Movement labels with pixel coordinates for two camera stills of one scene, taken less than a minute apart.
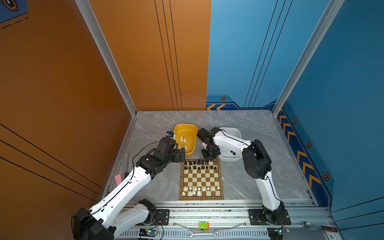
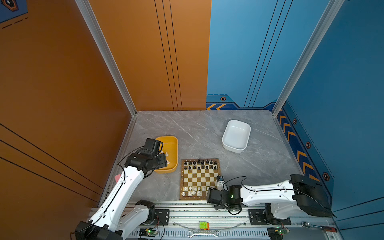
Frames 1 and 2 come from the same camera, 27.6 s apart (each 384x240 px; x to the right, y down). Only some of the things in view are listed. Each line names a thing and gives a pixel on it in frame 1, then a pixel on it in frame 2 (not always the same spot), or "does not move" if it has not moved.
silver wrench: [191, 233] does not move
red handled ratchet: [306, 224] does not move
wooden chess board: [201, 180] does not move
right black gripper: [207, 158] → [216, 207]
